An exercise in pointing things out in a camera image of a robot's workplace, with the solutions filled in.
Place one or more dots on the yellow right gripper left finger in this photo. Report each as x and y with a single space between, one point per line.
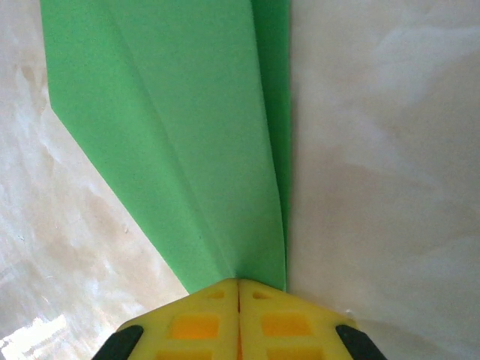
195 330

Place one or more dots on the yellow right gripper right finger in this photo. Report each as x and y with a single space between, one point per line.
285 330

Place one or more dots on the green paper sheet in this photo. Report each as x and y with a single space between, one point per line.
168 112

